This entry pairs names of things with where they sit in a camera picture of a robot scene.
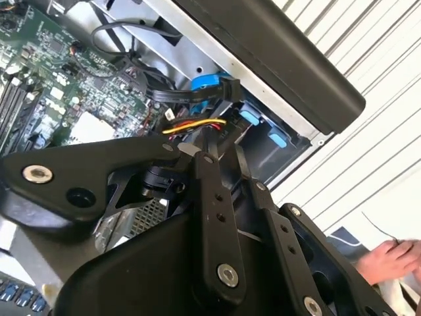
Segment yellow red black power wire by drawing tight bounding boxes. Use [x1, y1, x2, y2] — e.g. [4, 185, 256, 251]
[161, 117, 231, 139]

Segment thin black cable tie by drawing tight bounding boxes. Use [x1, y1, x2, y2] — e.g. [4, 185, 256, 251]
[361, 210, 401, 246]

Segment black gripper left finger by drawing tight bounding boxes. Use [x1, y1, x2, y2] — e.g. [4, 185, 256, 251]
[0, 128, 248, 305]

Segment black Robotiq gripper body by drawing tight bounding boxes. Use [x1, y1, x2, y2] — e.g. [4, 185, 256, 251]
[51, 196, 297, 316]

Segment person's hand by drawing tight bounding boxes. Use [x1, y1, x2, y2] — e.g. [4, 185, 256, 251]
[357, 238, 421, 286]

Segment hard disk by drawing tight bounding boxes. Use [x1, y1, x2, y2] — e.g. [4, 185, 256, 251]
[197, 100, 262, 155]

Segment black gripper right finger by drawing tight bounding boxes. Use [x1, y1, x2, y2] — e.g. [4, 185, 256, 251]
[234, 144, 399, 316]

